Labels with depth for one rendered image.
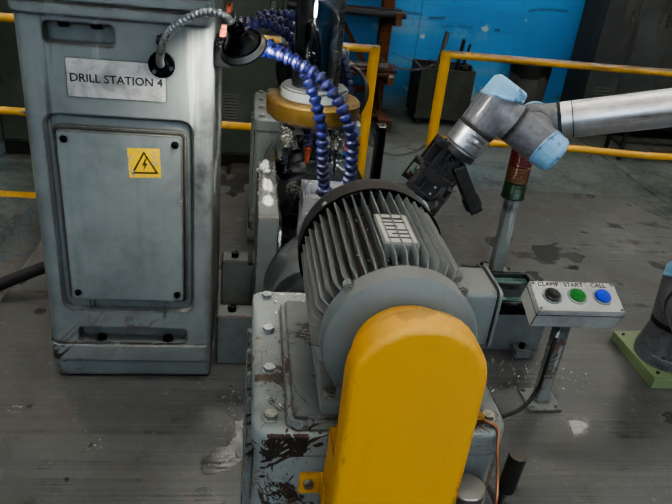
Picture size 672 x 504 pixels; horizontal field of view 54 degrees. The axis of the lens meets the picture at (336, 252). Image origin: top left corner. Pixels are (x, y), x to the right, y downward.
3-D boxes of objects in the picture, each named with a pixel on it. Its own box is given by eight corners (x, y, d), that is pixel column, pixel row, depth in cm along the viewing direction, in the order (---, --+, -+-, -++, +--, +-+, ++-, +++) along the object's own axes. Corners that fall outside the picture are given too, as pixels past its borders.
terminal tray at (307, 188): (300, 230, 133) (303, 198, 129) (298, 209, 142) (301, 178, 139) (359, 233, 134) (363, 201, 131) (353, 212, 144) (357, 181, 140)
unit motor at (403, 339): (291, 629, 72) (325, 308, 53) (281, 423, 101) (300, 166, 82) (511, 619, 76) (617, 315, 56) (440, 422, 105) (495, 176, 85)
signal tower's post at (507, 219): (485, 278, 180) (519, 131, 161) (476, 264, 187) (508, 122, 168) (512, 279, 181) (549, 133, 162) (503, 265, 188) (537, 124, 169)
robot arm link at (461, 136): (483, 134, 130) (496, 148, 123) (468, 153, 132) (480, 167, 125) (454, 114, 128) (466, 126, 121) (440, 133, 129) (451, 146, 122)
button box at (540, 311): (529, 326, 121) (539, 310, 117) (519, 296, 126) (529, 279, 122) (614, 328, 124) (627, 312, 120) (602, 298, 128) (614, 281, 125)
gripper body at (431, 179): (398, 176, 133) (436, 128, 129) (430, 198, 136) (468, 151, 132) (406, 191, 126) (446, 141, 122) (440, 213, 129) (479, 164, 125)
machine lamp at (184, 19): (137, 94, 93) (133, 1, 87) (149, 76, 103) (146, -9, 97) (264, 103, 96) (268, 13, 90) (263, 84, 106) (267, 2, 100)
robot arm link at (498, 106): (535, 99, 119) (498, 70, 118) (495, 147, 122) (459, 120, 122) (529, 96, 126) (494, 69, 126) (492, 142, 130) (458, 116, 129)
